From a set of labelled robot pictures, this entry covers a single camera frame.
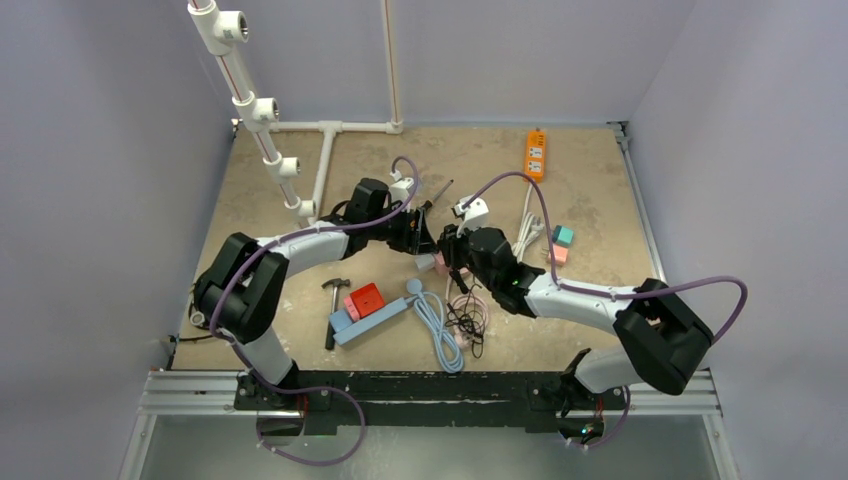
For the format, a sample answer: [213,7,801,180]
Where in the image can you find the aluminium rail frame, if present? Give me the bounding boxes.
[117,120,741,480]

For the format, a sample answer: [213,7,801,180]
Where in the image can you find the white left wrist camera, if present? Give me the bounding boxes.
[389,172,415,203]

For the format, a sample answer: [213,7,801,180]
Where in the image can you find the black steel claw hammer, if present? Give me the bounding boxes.
[321,278,351,351]

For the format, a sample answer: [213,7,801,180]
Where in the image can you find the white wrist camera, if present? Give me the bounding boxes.
[389,172,415,203]
[452,196,489,235]

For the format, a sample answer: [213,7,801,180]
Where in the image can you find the small pink plug block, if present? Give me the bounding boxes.
[343,296,361,323]

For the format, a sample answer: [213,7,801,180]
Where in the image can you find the pink cube power socket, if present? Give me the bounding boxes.
[433,253,470,277]

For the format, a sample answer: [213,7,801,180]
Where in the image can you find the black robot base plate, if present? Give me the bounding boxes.
[234,370,625,435]

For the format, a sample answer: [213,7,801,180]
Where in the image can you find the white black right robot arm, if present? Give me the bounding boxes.
[437,225,715,407]

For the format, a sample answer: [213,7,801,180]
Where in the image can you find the white power cord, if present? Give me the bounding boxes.
[511,182,546,264]

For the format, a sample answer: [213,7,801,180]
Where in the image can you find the orange power strip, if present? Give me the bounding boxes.
[523,129,547,183]

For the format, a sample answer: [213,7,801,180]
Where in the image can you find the black yellow flathead screwdriver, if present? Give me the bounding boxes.
[422,179,454,211]

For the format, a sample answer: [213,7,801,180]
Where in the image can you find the thin black adapter cable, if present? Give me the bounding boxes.
[445,268,488,360]

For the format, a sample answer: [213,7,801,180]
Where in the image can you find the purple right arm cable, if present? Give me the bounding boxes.
[457,171,749,450]

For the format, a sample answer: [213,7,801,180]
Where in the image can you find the red cube socket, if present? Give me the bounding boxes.
[349,283,386,320]

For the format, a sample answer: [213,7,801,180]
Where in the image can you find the white PVC pipe frame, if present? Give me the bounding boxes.
[186,0,405,220]

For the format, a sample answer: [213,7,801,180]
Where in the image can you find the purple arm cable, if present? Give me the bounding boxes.
[207,156,421,468]
[457,171,749,450]

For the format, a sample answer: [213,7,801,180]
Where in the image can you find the light blue coiled cable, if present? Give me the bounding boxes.
[405,278,466,374]

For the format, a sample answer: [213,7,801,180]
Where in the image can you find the pink coiled cable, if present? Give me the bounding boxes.
[445,274,493,351]

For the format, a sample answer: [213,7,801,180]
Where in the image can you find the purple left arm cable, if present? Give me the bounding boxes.
[207,156,421,468]

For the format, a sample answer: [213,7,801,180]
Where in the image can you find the salmon pink USB charger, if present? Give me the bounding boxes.
[544,245,569,266]

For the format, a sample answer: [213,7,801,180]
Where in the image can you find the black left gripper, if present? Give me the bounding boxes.
[367,203,437,255]

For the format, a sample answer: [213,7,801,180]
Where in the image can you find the light blue power strip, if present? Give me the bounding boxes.
[324,298,408,350]

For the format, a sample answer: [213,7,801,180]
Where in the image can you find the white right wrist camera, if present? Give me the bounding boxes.
[452,196,489,235]

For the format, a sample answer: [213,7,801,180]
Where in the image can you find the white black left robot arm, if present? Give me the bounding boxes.
[192,178,437,409]

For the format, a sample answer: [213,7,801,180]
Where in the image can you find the teal USB charger plug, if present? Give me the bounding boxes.
[551,225,574,248]

